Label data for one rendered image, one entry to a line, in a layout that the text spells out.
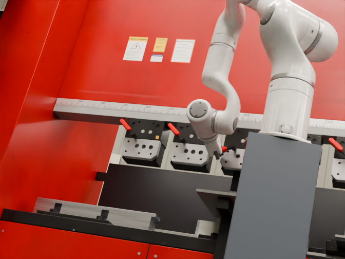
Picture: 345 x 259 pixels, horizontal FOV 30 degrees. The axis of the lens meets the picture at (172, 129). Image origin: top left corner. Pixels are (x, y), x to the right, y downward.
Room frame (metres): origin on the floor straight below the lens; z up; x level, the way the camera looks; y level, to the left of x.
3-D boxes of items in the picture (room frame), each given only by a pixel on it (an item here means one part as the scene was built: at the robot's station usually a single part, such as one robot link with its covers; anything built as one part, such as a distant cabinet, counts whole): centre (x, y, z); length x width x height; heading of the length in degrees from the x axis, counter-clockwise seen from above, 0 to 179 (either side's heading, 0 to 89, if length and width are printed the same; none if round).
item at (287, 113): (1.52, -0.28, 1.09); 0.19 x 0.19 x 0.18
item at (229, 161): (2.22, -0.28, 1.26); 0.15 x 0.09 x 0.17; 69
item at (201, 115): (1.94, -0.09, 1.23); 0.13 x 0.09 x 0.08; 159
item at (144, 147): (2.36, 0.09, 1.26); 0.15 x 0.09 x 0.17; 69
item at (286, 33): (1.51, -0.25, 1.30); 0.19 x 0.12 x 0.24; 114
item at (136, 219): (2.41, 0.21, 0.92); 0.50 x 0.06 x 0.10; 69
